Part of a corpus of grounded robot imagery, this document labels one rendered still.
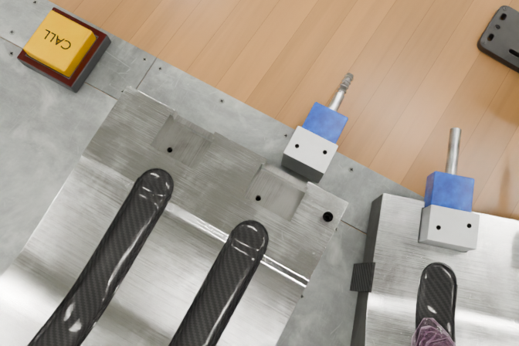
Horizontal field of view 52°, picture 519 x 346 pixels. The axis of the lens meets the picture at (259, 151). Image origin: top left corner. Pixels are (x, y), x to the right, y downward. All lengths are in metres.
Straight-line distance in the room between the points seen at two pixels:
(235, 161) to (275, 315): 0.15
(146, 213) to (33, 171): 0.18
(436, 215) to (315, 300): 0.16
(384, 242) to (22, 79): 0.47
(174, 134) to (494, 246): 0.36
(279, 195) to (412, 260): 0.15
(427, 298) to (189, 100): 0.35
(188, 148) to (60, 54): 0.20
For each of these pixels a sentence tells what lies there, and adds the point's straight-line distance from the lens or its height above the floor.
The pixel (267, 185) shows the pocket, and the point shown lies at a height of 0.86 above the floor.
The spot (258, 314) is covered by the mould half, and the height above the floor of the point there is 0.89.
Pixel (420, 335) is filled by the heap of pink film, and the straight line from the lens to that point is 0.56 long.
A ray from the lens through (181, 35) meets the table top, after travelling 0.70.
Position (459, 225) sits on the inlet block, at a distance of 0.57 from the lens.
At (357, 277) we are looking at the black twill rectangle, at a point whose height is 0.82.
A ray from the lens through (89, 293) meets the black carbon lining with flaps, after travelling 0.56.
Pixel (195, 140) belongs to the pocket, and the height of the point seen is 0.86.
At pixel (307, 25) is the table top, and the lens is 0.70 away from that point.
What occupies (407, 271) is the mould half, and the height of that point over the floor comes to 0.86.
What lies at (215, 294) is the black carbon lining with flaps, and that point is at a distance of 0.53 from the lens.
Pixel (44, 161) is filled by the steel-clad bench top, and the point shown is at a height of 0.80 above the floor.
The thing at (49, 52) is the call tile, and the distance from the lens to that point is 0.68.
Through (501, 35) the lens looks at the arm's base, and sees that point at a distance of 0.75.
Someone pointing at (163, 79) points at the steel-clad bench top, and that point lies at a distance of 0.67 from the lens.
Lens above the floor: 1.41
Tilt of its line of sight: 75 degrees down
